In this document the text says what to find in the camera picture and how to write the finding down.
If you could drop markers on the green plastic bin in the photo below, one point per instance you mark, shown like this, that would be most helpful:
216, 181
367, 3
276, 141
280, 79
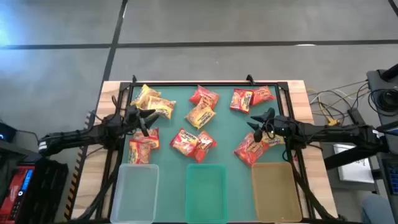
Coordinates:
206, 193

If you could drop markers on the dark tablet screen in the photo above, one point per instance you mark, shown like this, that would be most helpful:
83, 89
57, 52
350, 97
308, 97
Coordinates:
388, 129

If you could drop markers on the yellow Maruchan noodle packet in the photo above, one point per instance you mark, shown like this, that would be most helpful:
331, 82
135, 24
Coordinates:
143, 95
276, 141
200, 115
161, 107

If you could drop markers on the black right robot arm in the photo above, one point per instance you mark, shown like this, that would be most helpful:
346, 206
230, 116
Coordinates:
342, 132

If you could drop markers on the black yellow hazard strip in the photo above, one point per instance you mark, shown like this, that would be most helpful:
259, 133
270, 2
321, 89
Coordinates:
74, 183

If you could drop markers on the red and black electronic device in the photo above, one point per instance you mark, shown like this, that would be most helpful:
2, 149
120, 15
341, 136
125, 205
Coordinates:
12, 193

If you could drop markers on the black frame clamp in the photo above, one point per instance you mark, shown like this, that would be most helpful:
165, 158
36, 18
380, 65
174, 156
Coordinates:
250, 79
134, 78

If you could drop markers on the red beef Maruchan noodle packet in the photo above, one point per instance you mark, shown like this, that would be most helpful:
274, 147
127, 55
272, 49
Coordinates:
241, 100
139, 153
152, 140
184, 142

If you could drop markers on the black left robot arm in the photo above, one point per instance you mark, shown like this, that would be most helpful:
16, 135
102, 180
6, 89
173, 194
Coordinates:
71, 138

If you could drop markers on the black plastic crate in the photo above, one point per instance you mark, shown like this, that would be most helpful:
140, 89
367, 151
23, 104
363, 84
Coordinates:
46, 186

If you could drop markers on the clear plastic bin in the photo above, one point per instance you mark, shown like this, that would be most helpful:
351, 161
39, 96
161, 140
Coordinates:
135, 193

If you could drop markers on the amber plastic bin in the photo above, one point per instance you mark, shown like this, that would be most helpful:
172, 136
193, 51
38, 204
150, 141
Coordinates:
275, 191

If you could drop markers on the black stand beam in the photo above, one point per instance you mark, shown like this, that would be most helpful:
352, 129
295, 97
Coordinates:
348, 158

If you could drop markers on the grey equipment cart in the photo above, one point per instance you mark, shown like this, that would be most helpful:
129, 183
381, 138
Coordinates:
373, 81

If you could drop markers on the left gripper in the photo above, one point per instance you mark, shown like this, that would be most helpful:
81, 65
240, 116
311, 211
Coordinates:
133, 116

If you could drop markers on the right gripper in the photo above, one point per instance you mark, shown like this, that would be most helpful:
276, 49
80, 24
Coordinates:
283, 126

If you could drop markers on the black pole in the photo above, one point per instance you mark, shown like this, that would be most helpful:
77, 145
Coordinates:
391, 72

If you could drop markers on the black power adapter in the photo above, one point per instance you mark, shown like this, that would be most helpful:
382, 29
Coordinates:
357, 118

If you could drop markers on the white paper sheet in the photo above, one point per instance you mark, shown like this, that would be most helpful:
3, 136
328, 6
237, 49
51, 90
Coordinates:
354, 171

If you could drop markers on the person's leg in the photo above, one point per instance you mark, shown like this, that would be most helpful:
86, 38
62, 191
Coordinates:
377, 208

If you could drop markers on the black metal table frame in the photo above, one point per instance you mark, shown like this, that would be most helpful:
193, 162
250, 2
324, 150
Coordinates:
202, 83

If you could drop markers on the black device with blue light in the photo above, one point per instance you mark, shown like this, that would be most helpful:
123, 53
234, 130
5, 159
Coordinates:
5, 132

